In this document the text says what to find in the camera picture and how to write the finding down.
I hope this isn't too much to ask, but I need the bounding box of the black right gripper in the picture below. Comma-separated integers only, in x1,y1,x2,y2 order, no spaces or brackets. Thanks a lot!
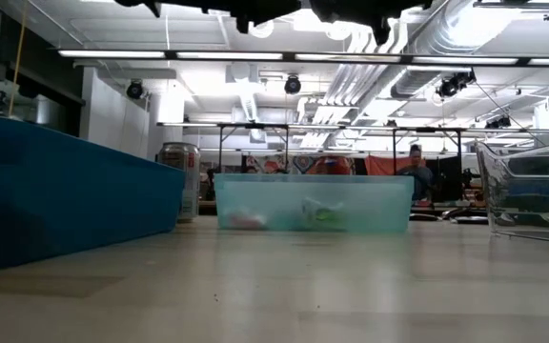
310,0,433,47

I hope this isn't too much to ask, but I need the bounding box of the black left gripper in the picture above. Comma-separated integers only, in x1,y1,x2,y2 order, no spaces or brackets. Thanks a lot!
229,0,303,35

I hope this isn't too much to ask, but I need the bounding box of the green hard candy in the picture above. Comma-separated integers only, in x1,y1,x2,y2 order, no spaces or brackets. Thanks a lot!
300,198,353,232

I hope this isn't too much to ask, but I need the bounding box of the red hard candy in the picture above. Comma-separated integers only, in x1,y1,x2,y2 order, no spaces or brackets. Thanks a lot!
224,209,269,232

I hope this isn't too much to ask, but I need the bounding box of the clear plastic basket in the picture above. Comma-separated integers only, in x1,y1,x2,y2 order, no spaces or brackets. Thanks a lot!
474,138,549,247

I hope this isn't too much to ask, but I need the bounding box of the black ceiling spotlight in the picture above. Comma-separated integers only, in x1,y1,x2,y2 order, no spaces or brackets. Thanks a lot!
283,74,303,95
436,70,477,100
125,79,145,101

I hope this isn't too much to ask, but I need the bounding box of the long ceiling light track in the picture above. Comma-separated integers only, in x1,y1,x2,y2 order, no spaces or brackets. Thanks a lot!
57,49,549,67

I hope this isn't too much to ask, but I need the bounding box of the silver soda can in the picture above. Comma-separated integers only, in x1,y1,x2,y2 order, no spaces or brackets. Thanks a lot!
157,142,201,223

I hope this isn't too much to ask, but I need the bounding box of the person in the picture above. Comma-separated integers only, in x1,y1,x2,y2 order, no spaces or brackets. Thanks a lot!
396,144,436,204

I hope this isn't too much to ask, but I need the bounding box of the green translucent plastic basket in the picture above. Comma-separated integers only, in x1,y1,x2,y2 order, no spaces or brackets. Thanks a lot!
213,172,415,234

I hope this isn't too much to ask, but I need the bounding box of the dark blue plastic basket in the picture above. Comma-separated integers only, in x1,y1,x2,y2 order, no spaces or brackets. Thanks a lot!
0,113,186,272

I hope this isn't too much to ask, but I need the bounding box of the silver ventilation duct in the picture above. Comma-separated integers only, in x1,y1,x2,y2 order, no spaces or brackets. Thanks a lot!
388,0,499,99

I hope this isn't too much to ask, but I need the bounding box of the black background table frame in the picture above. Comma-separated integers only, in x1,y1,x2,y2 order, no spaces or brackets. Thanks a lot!
216,122,291,173
391,126,464,201

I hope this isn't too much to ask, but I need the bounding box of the yellow hanging strap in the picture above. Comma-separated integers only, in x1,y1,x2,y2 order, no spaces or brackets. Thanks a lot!
7,0,31,115

